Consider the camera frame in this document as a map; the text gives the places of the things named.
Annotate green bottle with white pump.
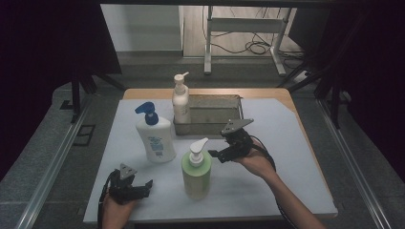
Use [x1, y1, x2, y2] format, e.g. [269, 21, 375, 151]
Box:
[181, 136, 213, 200]

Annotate white power strip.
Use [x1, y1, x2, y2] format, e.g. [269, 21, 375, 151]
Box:
[293, 70, 311, 85]

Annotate dark wire mesh basket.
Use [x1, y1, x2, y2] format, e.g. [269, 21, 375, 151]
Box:
[172, 94, 245, 137]

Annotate black floor cables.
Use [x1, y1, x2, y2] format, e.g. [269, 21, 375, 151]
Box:
[209, 6, 305, 70]

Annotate white cabinet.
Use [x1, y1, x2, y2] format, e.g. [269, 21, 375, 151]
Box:
[99, 3, 185, 53]

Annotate white bottle with blue pump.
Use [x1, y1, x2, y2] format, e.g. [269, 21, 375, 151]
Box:
[134, 100, 177, 164]

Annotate person's right hand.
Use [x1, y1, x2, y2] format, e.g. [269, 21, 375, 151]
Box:
[233, 139, 277, 181]

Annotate aluminium rail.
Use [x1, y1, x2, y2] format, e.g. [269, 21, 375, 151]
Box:
[14, 94, 94, 229]
[315, 98, 394, 229]

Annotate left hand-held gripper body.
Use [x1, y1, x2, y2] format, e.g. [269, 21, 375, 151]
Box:
[107, 162, 145, 205]

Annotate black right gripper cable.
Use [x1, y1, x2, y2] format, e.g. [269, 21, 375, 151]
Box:
[249, 135, 299, 229]

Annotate black curtain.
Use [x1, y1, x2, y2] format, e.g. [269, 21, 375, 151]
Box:
[0, 0, 122, 180]
[288, 0, 405, 184]

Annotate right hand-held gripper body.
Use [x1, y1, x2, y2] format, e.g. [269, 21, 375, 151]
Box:
[220, 118, 255, 160]

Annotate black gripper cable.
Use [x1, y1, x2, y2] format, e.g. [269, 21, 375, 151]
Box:
[96, 171, 117, 229]
[249, 135, 299, 229]

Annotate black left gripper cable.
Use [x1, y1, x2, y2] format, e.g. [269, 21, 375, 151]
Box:
[96, 171, 117, 229]

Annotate black metal stand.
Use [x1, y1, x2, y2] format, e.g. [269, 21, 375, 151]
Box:
[59, 63, 126, 125]
[276, 18, 364, 130]

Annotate person's left hand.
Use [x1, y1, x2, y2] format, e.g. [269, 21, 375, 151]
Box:
[101, 193, 139, 229]

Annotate cream bottle with orange label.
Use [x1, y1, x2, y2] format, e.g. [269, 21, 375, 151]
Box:
[171, 71, 193, 135]

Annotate white table mat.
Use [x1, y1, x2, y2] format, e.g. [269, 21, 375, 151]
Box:
[83, 97, 338, 224]

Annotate white metal desk frame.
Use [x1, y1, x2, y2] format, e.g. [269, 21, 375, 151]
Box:
[203, 5, 292, 77]

